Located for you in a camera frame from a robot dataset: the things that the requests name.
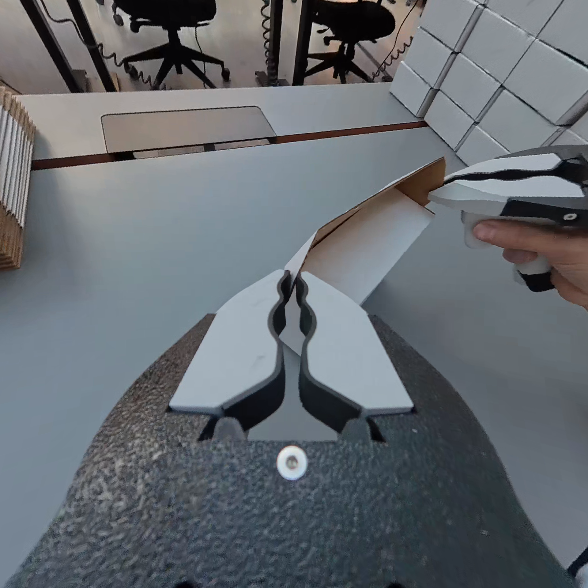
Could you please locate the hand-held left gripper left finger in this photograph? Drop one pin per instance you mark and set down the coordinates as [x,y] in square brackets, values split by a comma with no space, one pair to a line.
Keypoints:
[229,358]

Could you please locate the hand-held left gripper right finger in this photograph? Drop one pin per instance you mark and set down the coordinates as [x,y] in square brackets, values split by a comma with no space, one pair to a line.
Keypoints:
[353,358]

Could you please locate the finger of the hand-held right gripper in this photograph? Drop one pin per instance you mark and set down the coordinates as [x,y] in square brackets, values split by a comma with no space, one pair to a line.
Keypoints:
[510,164]
[477,195]

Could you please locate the white cardboard box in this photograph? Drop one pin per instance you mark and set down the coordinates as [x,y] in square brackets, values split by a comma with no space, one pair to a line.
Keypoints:
[363,248]

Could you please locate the person's right hand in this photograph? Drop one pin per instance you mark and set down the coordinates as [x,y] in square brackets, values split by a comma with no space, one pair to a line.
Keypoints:
[569,257]

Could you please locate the stack of white boxes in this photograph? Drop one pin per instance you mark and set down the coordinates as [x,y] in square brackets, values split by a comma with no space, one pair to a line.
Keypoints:
[482,82]

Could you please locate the black office chair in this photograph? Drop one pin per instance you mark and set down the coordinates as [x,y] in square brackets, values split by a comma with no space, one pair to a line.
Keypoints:
[174,11]
[353,18]

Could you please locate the black-legged desk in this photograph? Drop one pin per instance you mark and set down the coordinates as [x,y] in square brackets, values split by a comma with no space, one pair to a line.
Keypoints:
[92,46]
[304,46]

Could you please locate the stack of flat cardboard sheets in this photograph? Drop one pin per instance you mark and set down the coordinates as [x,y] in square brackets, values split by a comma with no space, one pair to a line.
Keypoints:
[13,160]

